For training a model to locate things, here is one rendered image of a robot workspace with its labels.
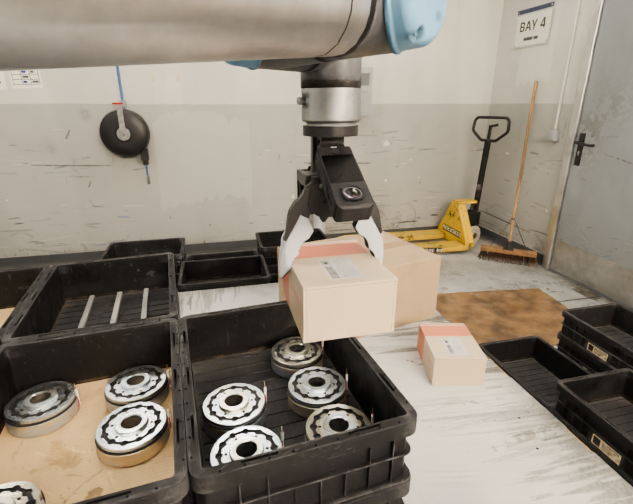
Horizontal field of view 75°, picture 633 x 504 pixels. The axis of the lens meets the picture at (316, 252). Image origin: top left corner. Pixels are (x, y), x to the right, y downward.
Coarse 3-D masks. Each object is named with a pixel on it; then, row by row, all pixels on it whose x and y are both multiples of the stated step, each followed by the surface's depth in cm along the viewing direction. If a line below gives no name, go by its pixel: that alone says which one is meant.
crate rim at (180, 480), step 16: (160, 320) 80; (176, 320) 80; (64, 336) 74; (80, 336) 75; (176, 336) 74; (0, 352) 69; (176, 352) 69; (176, 368) 65; (176, 384) 64; (176, 400) 58; (176, 416) 55; (176, 432) 53; (176, 448) 50; (176, 464) 48; (160, 480) 46; (176, 480) 46; (112, 496) 44; (128, 496) 44; (144, 496) 44; (160, 496) 45; (176, 496) 46
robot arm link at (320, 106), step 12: (312, 96) 49; (324, 96) 48; (336, 96) 48; (348, 96) 49; (360, 96) 51; (312, 108) 49; (324, 108) 49; (336, 108) 49; (348, 108) 49; (360, 108) 52; (312, 120) 50; (324, 120) 49; (336, 120) 49; (348, 120) 50
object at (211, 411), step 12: (228, 384) 72; (240, 384) 72; (216, 396) 70; (252, 396) 69; (204, 408) 66; (216, 408) 66; (252, 408) 67; (216, 420) 64; (228, 420) 64; (240, 420) 64; (252, 420) 65
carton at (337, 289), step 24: (312, 264) 55; (336, 264) 55; (360, 264) 55; (288, 288) 59; (312, 288) 49; (336, 288) 49; (360, 288) 50; (384, 288) 51; (312, 312) 50; (336, 312) 50; (360, 312) 51; (384, 312) 52; (312, 336) 51; (336, 336) 52
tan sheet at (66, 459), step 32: (96, 384) 77; (96, 416) 69; (0, 448) 63; (32, 448) 63; (64, 448) 63; (0, 480) 57; (32, 480) 57; (64, 480) 57; (96, 480) 57; (128, 480) 57
